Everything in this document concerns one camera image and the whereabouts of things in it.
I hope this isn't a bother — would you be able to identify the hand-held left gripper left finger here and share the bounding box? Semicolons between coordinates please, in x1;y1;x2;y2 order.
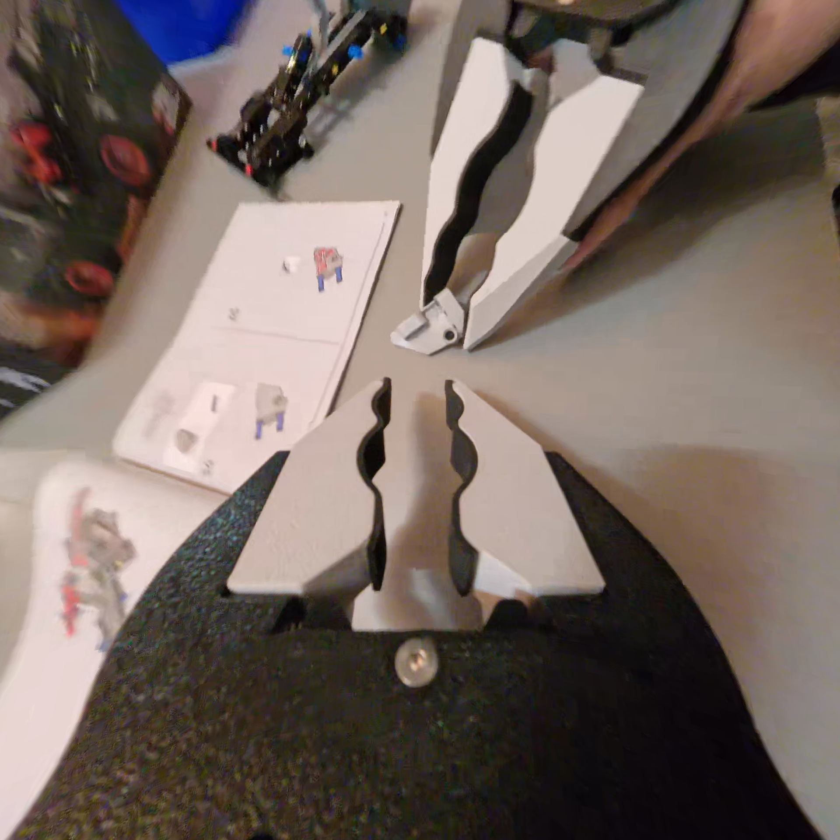
226;377;393;599

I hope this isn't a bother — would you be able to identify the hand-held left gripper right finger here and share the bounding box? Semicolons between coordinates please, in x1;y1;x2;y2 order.
444;378;606;599

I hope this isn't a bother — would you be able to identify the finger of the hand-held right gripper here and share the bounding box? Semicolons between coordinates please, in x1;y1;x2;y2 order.
462;42;647;352
420;37;549;309

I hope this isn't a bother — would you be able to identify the grey toy brick piece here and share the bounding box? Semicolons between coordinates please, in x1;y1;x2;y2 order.
390;289;470;357

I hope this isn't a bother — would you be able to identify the grey desk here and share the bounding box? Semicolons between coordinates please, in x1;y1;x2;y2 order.
0;0;840;840

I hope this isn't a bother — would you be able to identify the person's right hand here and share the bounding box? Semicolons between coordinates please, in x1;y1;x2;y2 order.
564;0;840;273

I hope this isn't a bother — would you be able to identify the black toy vehicle chassis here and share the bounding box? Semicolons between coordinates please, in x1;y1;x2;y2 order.
206;0;411;194

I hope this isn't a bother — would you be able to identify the toy building instruction booklet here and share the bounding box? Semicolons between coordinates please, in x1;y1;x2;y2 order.
0;200;403;837

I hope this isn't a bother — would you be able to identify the blue plastic bin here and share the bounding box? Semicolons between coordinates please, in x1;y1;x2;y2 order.
113;0;258;67

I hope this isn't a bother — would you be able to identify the black toy set box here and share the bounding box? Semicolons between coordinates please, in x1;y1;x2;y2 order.
0;0;194;421

